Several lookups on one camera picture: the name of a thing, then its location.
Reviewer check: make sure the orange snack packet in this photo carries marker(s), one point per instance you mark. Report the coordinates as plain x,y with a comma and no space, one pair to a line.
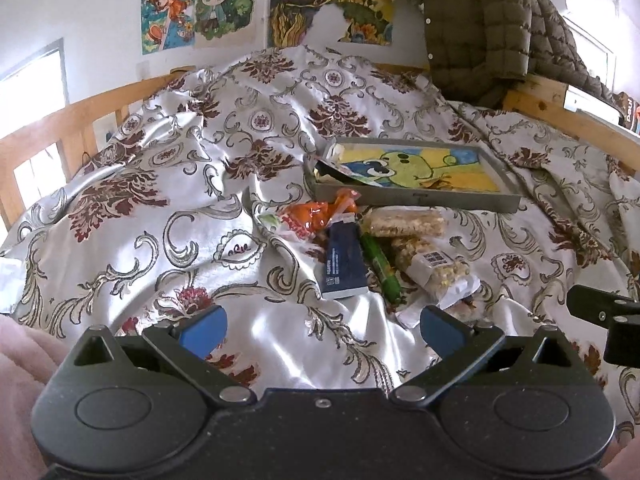
310,215

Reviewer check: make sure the white framed window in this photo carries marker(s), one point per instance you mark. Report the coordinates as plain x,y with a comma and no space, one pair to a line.
597,50

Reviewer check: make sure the orange yellow wall poster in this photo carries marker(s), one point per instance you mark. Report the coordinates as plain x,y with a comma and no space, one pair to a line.
295,5

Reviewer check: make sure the floral printed blanket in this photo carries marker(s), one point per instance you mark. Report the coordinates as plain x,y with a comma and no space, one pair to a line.
175,210

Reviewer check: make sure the cartoon frog picture sheet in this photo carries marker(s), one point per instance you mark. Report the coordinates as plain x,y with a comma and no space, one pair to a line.
425,167

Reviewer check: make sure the window with grey frame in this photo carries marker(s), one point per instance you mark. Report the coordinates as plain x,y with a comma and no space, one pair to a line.
35,80

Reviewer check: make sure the stack of books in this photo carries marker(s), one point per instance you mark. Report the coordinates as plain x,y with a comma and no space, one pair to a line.
610,107

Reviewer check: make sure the green tube snack packet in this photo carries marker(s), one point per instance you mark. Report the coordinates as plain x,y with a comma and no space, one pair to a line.
381,266

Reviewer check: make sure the clear puffed rice cracker packet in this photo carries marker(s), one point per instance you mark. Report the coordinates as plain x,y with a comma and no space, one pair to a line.
407,223
440,271

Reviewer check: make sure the wooden bed frame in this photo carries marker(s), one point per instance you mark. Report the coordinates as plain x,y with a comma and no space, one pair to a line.
60,125

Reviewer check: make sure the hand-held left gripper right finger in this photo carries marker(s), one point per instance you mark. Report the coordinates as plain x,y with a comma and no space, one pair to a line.
441,332

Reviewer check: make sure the olive quilted jacket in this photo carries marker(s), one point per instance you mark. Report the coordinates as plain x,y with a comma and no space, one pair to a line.
480,30

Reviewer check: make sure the pink fleece cloth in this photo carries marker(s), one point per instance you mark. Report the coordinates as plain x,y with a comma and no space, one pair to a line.
25,385

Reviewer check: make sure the blond figure wall poster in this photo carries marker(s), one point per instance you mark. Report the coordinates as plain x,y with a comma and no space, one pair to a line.
222,5

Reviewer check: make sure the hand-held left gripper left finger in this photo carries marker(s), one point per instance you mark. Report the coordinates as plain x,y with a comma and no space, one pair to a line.
204,332

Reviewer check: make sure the grey tray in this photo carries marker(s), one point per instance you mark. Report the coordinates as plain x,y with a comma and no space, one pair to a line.
415,200

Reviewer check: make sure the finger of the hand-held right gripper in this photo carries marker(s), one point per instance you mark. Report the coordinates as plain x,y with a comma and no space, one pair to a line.
600,305

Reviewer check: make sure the small white packet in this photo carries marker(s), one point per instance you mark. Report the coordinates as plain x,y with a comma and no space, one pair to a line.
336,151

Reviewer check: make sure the navy blue box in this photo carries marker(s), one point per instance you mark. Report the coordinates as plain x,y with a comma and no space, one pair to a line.
342,260

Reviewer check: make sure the orange-haired figure wall poster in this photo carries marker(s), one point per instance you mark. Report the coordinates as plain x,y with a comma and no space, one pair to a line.
167,15

